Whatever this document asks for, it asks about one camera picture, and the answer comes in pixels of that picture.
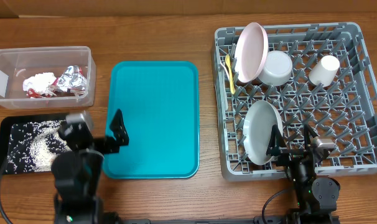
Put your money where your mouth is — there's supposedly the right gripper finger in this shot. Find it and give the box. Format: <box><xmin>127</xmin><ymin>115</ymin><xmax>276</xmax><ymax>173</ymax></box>
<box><xmin>303</xmin><ymin>124</ymin><xmax>319</xmax><ymax>152</ymax></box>
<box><xmin>266</xmin><ymin>124</ymin><xmax>288</xmax><ymax>156</ymax></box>

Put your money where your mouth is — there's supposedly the grey round plate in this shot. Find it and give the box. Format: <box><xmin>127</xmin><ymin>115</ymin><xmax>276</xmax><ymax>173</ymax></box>
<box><xmin>243</xmin><ymin>100</ymin><xmax>282</xmax><ymax>166</ymax></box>

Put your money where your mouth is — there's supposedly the white rice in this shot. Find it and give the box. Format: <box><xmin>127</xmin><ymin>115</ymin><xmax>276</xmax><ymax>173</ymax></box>
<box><xmin>6</xmin><ymin>120</ymin><xmax>70</xmax><ymax>174</ymax></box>

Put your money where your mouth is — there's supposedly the white paper cup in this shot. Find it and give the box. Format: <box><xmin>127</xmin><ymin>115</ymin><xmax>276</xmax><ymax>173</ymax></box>
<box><xmin>309</xmin><ymin>55</ymin><xmax>340</xmax><ymax>86</ymax></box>

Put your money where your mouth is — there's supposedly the aluminium foil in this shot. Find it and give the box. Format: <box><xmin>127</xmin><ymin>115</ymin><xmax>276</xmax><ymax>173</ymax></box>
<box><xmin>55</xmin><ymin>65</ymin><xmax>87</xmax><ymax>95</ymax></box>

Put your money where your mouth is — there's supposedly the white tissue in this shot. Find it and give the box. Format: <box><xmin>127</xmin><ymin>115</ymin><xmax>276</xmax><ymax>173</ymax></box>
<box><xmin>22</xmin><ymin>72</ymin><xmax>57</xmax><ymax>96</ymax></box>

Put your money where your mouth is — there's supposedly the red candy wrapper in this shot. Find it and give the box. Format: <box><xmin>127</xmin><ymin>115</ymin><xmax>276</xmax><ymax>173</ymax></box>
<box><xmin>27</xmin><ymin>88</ymin><xmax>52</xmax><ymax>98</ymax></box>

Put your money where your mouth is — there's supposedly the grey bowl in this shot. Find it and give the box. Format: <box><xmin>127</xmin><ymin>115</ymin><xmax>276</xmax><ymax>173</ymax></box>
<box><xmin>258</xmin><ymin>50</ymin><xmax>293</xmax><ymax>86</ymax></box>

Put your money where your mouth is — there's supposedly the white plastic fork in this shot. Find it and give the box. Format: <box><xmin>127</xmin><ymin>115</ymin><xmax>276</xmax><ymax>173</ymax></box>
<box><xmin>220</xmin><ymin>62</ymin><xmax>234</xmax><ymax>93</ymax></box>

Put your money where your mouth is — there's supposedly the white round plate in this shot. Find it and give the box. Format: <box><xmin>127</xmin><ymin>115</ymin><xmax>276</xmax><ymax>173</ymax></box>
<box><xmin>234</xmin><ymin>22</ymin><xmax>268</xmax><ymax>83</ymax></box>

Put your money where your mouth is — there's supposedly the yellow plastic spoon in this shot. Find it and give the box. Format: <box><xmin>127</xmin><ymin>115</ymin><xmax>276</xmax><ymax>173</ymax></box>
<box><xmin>225</xmin><ymin>54</ymin><xmax>235</xmax><ymax>95</ymax></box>

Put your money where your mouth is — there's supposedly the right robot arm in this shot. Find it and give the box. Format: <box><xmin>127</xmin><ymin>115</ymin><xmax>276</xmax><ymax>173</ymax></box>
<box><xmin>261</xmin><ymin>124</ymin><xmax>340</xmax><ymax>223</ymax></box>

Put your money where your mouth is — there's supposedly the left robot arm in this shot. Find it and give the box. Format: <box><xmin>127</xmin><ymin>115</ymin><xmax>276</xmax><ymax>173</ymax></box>
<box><xmin>51</xmin><ymin>109</ymin><xmax>129</xmax><ymax>224</ymax></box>

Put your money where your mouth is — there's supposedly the grey dishwasher rack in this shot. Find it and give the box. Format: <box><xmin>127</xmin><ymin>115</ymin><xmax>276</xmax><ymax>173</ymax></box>
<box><xmin>212</xmin><ymin>22</ymin><xmax>377</xmax><ymax>182</ymax></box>

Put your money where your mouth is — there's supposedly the black waste tray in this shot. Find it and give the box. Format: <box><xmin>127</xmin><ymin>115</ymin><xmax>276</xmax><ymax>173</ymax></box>
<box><xmin>0</xmin><ymin>113</ymin><xmax>68</xmax><ymax>169</ymax></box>

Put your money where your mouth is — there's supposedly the teal serving tray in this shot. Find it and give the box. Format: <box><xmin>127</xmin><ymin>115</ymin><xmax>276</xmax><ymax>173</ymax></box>
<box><xmin>103</xmin><ymin>61</ymin><xmax>200</xmax><ymax>179</ymax></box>

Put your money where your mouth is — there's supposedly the clear plastic bin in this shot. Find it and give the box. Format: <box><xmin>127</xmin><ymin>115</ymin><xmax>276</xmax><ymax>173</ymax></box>
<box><xmin>0</xmin><ymin>46</ymin><xmax>96</xmax><ymax>109</ymax></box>

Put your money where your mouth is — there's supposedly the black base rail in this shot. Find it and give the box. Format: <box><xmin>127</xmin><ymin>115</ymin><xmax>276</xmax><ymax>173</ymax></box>
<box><xmin>121</xmin><ymin>216</ymin><xmax>340</xmax><ymax>224</ymax></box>

